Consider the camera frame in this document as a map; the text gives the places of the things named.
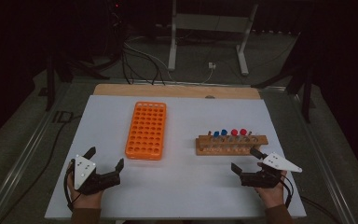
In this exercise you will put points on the dark equipment rack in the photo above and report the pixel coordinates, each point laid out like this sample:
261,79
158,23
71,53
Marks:
116,28

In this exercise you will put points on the orange plastic tube rack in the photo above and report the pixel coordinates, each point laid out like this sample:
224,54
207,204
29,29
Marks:
146,132

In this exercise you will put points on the white power plug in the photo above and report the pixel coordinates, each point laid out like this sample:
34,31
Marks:
212,65

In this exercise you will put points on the white metal stand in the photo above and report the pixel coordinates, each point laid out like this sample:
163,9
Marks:
211,22

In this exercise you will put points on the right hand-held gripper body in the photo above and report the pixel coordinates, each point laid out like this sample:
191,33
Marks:
261,179

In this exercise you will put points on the black tripod stand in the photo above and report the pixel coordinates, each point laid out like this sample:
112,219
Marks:
306,99
50,84

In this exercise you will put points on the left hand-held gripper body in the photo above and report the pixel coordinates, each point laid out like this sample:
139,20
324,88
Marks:
88,182

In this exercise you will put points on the red-capped test tube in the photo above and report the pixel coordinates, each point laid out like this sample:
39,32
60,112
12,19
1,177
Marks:
243,131
234,132

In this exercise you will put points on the white table mat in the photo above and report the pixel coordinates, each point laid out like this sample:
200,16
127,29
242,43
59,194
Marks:
183,186

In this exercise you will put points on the person's right hand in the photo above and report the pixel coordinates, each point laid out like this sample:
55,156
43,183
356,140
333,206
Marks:
273,196

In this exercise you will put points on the person's left hand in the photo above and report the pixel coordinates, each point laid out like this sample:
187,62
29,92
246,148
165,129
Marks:
85,201

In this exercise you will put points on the clear glass test tube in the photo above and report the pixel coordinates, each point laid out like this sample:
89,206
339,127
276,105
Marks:
210,137
250,136

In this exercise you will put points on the blue-capped test tube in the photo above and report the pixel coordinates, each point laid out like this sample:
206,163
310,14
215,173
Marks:
224,132
216,134

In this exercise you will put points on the wooden tube rack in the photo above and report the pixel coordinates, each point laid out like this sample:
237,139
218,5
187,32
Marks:
230,151

